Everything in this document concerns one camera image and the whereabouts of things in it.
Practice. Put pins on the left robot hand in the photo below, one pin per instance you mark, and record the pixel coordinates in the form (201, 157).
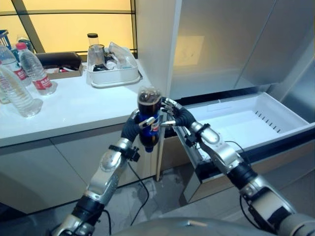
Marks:
(129, 129)

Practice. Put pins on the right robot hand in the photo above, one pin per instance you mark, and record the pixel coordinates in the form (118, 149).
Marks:
(183, 116)

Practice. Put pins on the dark cola bottle blue label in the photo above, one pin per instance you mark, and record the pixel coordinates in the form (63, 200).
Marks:
(148, 108)

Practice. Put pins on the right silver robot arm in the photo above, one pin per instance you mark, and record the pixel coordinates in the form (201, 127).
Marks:
(229, 155)

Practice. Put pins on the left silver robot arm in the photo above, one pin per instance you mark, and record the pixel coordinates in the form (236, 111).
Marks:
(105, 169)

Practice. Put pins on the silver refrigerator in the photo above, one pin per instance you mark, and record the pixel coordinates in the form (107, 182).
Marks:
(221, 44)

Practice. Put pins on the white plastic tray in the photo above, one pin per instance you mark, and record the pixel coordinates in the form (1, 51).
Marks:
(115, 75)

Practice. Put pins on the white freezer drawer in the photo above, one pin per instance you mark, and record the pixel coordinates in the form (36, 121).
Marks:
(246, 118)

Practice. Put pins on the crumpled clear plastic bag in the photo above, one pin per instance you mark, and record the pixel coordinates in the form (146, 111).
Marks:
(120, 55)

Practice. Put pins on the clear plastic measuring cup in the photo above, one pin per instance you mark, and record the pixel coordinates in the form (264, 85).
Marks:
(96, 56)

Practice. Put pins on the shallow cardboard tray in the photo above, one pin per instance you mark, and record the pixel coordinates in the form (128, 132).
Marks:
(69, 73)

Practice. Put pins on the white counter cabinet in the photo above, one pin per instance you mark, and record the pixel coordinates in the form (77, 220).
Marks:
(49, 162)

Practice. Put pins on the clear jar black lid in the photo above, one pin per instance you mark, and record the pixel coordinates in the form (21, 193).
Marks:
(93, 39)

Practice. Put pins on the black rectangular case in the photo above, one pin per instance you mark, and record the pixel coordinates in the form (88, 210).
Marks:
(59, 58)

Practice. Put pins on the water bottle red cap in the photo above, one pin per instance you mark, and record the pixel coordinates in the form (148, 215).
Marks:
(37, 71)

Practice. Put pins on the grey robot torso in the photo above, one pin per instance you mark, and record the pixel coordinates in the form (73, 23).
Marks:
(197, 225)

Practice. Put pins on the clear unlabelled plastic bottle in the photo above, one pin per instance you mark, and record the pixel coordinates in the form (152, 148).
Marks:
(17, 93)

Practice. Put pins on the water bottle red label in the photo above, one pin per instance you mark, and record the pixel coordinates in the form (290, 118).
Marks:
(9, 61)

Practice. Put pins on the dark window frame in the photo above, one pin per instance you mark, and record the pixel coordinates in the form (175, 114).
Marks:
(32, 27)

